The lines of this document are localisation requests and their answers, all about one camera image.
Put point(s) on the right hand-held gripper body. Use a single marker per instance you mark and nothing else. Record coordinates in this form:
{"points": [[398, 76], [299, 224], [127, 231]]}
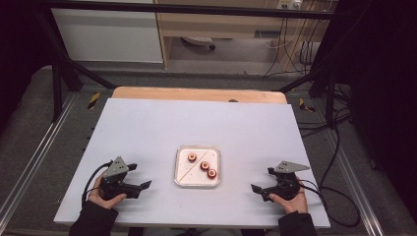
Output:
{"points": [[286, 185]]}

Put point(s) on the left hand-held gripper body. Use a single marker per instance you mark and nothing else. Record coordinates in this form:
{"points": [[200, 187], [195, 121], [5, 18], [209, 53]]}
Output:
{"points": [[114, 183]]}

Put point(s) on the white square tray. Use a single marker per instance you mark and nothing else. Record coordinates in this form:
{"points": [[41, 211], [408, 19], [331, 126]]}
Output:
{"points": [[183, 170]]}

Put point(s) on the thin wooden stick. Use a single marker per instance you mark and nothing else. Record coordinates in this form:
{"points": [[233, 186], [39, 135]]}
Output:
{"points": [[190, 168]]}

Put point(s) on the red copper coil spool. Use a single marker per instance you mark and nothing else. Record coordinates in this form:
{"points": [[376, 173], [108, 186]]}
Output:
{"points": [[192, 157], [204, 165], [211, 173]]}

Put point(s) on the person's left hand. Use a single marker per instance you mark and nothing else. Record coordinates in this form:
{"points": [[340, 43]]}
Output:
{"points": [[105, 200]]}

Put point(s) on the person's right hand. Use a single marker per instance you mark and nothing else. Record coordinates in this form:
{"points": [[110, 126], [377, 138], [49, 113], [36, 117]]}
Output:
{"points": [[293, 205]]}

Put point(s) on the wooden table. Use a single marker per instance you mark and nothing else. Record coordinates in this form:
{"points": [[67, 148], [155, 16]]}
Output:
{"points": [[196, 95]]}

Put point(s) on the white cabinet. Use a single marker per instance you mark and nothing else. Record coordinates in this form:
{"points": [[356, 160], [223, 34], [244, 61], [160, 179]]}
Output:
{"points": [[108, 36]]}

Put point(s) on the black curtain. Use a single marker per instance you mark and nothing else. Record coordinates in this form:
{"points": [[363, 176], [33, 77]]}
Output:
{"points": [[380, 82], [19, 49]]}

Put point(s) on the white chair base with caster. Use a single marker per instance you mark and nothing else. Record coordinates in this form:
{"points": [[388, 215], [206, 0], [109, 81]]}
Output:
{"points": [[198, 41]]}

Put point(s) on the light wooden desk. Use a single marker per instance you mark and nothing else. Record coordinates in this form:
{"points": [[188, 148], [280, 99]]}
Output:
{"points": [[223, 24]]}

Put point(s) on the white power strip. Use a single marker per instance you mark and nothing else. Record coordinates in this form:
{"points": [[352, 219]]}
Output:
{"points": [[288, 4]]}

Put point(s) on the aluminium floor rail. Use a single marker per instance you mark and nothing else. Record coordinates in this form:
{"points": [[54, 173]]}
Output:
{"points": [[352, 177], [39, 149]]}

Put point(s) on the black metal frame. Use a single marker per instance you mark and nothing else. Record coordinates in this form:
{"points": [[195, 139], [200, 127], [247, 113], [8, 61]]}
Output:
{"points": [[196, 9]]}

